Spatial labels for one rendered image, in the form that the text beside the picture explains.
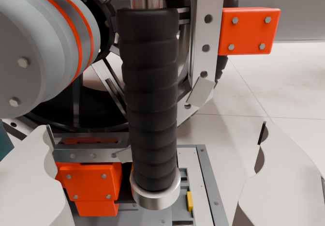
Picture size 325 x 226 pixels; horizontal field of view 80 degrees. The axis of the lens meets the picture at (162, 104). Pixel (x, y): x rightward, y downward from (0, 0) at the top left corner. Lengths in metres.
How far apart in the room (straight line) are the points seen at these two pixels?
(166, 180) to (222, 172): 1.11
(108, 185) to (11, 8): 0.40
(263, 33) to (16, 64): 0.33
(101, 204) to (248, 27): 0.51
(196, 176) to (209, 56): 0.84
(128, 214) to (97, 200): 0.27
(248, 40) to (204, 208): 0.79
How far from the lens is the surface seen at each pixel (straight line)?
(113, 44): 0.45
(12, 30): 0.22
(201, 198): 1.03
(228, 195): 1.17
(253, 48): 0.37
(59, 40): 0.26
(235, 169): 1.31
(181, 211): 0.90
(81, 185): 0.53
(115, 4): 0.86
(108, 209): 0.59
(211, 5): 0.34
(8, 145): 0.41
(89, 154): 0.47
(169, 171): 0.16
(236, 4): 0.44
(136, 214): 0.81
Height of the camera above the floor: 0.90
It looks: 28 degrees down
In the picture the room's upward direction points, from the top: 1 degrees counter-clockwise
